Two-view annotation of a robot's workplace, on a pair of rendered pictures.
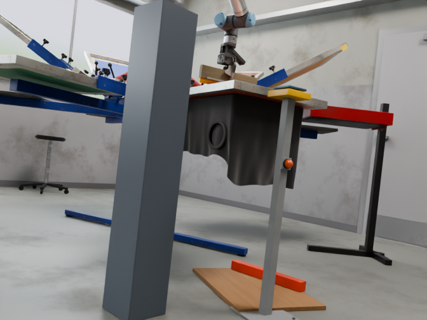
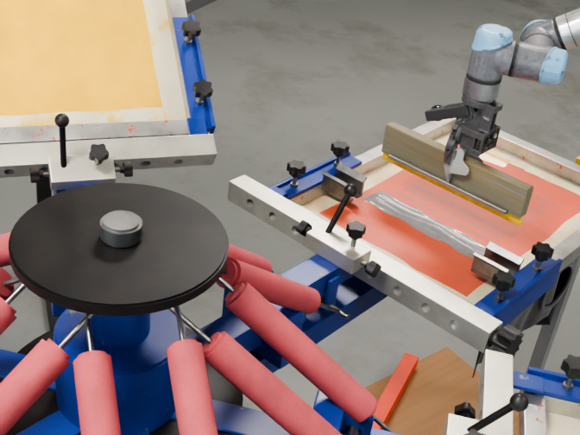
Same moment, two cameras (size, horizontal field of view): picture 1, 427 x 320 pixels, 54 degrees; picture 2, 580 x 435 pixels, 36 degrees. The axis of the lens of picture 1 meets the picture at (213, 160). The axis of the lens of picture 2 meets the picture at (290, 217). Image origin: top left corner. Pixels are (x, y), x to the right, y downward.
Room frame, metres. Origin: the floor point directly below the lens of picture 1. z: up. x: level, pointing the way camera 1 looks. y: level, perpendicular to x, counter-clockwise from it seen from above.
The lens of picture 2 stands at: (3.33, 1.52, 2.06)
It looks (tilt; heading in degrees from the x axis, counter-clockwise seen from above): 33 degrees down; 250
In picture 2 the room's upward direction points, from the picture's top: 7 degrees clockwise
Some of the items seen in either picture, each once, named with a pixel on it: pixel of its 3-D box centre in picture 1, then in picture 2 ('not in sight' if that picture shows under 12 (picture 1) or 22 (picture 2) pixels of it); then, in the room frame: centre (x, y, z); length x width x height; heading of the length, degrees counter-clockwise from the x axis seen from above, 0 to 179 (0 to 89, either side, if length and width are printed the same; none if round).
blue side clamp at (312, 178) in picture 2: not in sight; (314, 185); (2.65, -0.20, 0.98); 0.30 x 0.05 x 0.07; 32
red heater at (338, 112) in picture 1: (341, 117); not in sight; (3.24, -0.96, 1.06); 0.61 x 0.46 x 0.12; 92
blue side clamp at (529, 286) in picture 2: not in sight; (514, 294); (2.36, 0.27, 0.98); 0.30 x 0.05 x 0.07; 32
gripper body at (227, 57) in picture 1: (227, 55); (475, 122); (2.37, -0.01, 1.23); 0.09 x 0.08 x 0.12; 122
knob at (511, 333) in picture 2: not in sight; (499, 341); (2.50, 0.45, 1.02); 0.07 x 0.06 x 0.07; 32
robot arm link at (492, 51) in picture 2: (231, 27); (490, 53); (2.37, -0.02, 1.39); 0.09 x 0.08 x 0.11; 150
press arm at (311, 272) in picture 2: not in sight; (317, 275); (2.78, 0.20, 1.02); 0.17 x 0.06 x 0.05; 32
